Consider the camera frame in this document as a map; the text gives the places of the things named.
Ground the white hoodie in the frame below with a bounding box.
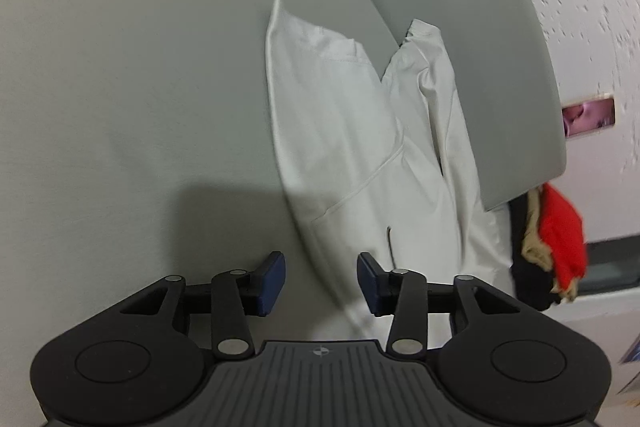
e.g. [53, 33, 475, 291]
[266, 1, 513, 339]

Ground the black folded garment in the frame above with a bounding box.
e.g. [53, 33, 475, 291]
[509, 193, 561, 311]

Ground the tan folded garment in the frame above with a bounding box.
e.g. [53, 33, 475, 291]
[522, 186, 578, 303]

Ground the red folded garment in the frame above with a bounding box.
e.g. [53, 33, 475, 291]
[538, 183, 588, 299]

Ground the grey sofa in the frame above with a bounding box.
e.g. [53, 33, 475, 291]
[1, 0, 566, 426]

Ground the pink phone on wall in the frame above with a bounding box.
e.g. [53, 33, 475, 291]
[562, 94, 616, 138]

